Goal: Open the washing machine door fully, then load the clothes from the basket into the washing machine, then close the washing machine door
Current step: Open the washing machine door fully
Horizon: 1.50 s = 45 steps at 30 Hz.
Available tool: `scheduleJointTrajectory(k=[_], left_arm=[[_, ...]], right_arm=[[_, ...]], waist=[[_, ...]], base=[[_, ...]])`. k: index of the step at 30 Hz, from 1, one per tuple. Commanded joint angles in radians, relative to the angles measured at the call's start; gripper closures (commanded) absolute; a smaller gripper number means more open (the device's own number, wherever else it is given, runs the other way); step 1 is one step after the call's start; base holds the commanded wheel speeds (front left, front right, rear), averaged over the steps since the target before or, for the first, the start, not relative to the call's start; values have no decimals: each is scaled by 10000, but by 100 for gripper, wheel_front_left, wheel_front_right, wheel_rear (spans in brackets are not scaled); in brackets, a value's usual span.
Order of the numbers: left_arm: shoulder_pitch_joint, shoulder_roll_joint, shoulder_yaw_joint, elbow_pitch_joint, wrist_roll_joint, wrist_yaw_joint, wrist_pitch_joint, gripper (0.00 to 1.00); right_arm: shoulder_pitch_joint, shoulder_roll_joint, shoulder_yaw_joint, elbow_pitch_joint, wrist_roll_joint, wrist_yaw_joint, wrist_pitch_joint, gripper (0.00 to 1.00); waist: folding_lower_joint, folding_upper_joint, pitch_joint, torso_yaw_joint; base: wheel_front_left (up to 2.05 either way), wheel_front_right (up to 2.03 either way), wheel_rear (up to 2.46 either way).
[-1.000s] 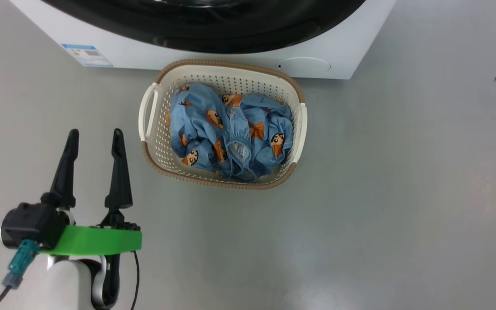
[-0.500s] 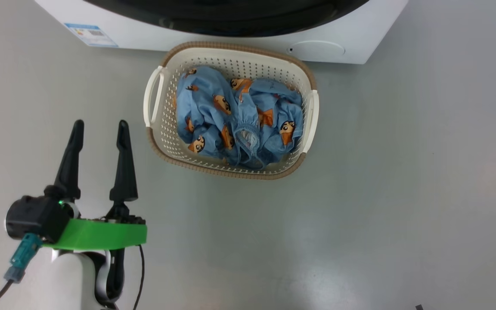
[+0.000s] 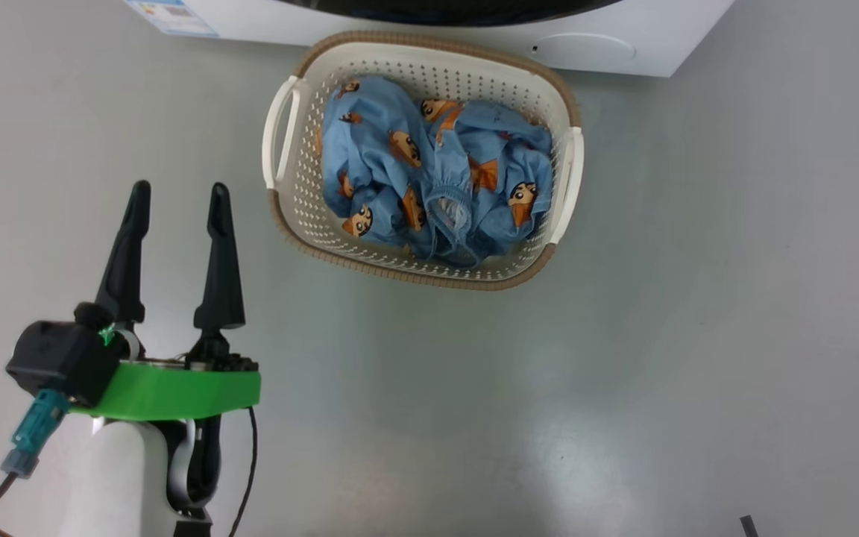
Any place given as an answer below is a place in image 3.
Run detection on round dark washing machine door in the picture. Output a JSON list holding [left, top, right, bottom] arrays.
[[273, 0, 624, 28]]

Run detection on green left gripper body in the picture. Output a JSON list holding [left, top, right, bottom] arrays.
[[70, 327, 262, 421]]

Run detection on cream perforated laundry basket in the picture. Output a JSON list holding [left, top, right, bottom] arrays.
[[262, 31, 585, 292]]

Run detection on blue cartoon print garment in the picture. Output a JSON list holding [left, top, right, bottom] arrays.
[[318, 75, 556, 269]]

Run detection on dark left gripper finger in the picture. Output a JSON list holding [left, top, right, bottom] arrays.
[[192, 182, 246, 333], [94, 180, 152, 329]]

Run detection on teal plug camera cable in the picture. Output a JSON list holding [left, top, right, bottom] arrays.
[[0, 389, 71, 537]]

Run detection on thin black cable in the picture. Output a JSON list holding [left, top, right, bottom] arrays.
[[228, 406, 259, 537]]

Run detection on white front-load washing machine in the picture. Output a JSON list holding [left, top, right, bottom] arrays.
[[122, 0, 736, 78]]

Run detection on blue white energy label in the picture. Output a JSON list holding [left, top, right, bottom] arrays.
[[124, 0, 220, 38]]

